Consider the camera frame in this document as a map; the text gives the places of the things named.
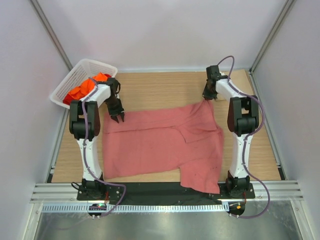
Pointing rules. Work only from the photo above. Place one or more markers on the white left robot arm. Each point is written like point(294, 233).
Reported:
point(84, 125)

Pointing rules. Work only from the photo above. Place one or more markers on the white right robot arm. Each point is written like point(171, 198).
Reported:
point(242, 122)

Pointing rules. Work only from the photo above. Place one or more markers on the white plastic laundry basket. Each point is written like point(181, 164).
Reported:
point(84, 69)

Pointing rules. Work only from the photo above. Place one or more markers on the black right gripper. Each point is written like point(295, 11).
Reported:
point(207, 96)

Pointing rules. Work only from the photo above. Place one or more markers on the folded beige t shirt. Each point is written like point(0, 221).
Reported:
point(238, 83)

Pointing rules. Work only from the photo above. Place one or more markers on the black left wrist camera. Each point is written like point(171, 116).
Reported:
point(114, 85)

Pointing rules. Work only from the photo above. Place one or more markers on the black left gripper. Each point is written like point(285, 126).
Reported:
point(119, 111)

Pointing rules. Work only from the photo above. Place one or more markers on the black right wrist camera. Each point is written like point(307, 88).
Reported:
point(213, 73)

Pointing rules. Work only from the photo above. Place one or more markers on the orange t shirt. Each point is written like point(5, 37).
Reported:
point(84, 88)

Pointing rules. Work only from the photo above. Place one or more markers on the pink t shirt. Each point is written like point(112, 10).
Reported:
point(153, 141)

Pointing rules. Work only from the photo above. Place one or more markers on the aluminium frame post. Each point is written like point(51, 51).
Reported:
point(280, 19)
point(51, 33)

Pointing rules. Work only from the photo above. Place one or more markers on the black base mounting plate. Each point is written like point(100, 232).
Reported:
point(157, 194)

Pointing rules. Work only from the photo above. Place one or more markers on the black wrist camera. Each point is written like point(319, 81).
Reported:
point(114, 85)
point(213, 73)

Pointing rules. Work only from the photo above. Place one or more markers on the white slotted cable duct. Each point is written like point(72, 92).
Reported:
point(100, 208)

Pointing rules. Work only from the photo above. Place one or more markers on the right aluminium frame post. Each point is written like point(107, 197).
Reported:
point(280, 19)

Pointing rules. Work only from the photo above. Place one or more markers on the left aluminium frame post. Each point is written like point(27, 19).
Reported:
point(51, 33)

